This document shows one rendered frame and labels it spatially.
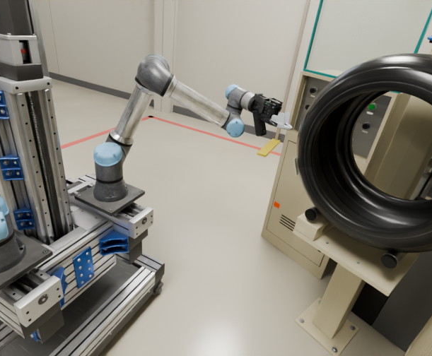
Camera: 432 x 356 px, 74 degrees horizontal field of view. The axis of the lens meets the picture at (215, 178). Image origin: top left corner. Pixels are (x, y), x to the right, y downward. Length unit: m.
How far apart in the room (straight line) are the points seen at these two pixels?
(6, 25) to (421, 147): 1.40
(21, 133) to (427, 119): 1.39
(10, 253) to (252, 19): 3.85
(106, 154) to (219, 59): 3.43
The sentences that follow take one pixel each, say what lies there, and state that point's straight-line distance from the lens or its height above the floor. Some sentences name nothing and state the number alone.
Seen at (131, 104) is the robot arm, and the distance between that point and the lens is 1.35.
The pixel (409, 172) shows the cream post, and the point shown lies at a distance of 1.34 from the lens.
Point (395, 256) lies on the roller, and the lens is 1.06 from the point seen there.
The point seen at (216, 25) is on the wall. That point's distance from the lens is 4.55.
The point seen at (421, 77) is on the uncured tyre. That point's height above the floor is 1.42.
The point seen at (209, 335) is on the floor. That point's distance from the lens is 1.77.
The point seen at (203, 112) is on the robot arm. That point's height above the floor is 1.15.
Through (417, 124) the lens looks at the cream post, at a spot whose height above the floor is 1.23.
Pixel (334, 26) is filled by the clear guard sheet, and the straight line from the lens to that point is 1.84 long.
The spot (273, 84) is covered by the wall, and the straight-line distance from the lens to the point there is 4.26.
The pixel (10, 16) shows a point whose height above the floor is 1.43.
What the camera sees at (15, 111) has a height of 1.16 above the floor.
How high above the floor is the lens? 1.49
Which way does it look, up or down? 29 degrees down
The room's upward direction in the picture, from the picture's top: 7 degrees clockwise
